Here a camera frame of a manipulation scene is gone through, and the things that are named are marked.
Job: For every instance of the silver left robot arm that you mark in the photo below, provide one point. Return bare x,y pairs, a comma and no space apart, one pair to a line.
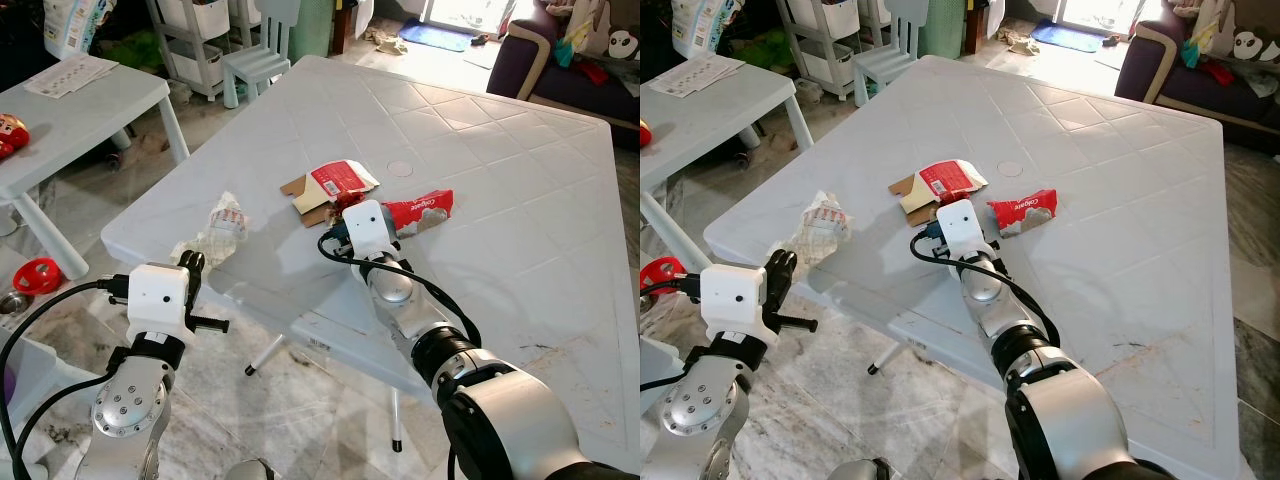
125,405
700,405

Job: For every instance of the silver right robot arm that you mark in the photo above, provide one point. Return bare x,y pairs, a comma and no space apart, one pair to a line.
500,410
1060,410

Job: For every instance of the green plastic bin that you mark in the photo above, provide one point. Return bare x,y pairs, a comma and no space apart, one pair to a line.
312,28
942,28

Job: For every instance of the crushed clear plastic bottle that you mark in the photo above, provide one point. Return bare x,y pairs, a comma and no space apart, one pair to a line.
820,228
222,228

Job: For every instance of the torn red white carton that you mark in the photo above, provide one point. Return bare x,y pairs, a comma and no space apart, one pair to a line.
945,180
335,182

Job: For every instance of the crushed red toothpaste box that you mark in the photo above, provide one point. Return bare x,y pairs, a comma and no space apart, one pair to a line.
425,210
1025,210

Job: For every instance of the red round plastic toy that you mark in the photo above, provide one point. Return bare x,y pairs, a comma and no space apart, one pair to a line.
38,272
662,272

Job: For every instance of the grey robot leg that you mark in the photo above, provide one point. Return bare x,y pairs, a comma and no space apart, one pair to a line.
250,472
860,472

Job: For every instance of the large white plastic table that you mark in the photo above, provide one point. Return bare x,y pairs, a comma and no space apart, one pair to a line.
1100,150
480,150

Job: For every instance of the small white plastic table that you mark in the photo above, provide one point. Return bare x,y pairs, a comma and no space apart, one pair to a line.
90,115
720,110

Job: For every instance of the small metal bowl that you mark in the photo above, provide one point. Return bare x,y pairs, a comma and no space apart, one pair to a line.
10,303

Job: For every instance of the light blue child chair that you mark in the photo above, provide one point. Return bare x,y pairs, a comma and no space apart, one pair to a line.
255,60
885,58

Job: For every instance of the red toy figure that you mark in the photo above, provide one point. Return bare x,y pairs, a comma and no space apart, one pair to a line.
12,135
645,134

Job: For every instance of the beige crumpled cloth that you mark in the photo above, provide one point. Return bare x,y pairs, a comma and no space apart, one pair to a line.
386,42
1021,44

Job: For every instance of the white storage trolley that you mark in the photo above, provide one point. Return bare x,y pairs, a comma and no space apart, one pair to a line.
195,55
820,55

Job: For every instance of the printed paper sheets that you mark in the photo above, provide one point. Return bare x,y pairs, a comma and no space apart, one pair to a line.
70,75
700,73

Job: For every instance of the green plastic toy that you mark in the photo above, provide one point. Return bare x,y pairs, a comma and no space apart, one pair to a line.
772,50
135,50

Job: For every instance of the blue floor mat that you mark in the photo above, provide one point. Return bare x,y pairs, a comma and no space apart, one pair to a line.
1068,37
438,36

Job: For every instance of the dark purple sofa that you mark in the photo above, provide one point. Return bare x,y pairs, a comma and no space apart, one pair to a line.
540,75
1160,85

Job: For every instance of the white blue diaper pack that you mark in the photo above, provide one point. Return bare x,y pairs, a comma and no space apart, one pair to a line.
700,22
78,25

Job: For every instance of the red cloth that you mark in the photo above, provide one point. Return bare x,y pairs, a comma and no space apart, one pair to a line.
592,72
1220,72

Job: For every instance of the panda print cushion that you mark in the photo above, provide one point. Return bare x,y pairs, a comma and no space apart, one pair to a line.
1255,46
620,44

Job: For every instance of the teal cloth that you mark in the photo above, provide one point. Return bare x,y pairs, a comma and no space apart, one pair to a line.
1190,54
566,52

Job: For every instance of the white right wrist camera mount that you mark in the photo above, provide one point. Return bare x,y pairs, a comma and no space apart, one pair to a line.
962,228
368,228

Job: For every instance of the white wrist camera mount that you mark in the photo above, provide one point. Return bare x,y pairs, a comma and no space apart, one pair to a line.
368,228
158,295
732,295
962,228

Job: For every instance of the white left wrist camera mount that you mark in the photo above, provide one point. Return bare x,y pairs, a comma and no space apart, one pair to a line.
732,295
158,295

